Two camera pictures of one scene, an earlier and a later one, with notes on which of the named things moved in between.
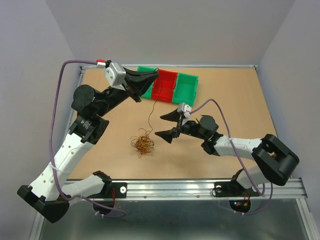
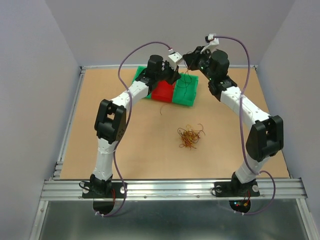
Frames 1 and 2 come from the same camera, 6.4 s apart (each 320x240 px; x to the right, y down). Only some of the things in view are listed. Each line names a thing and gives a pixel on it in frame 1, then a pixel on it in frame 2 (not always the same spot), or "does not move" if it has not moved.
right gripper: x=173 y=115 -> x=191 y=58
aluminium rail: x=285 y=190 does not move
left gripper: x=142 y=82 -> x=174 y=76
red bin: x=164 y=86 does not move
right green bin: x=185 y=88 does not move
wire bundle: x=143 y=144 -> x=189 y=136
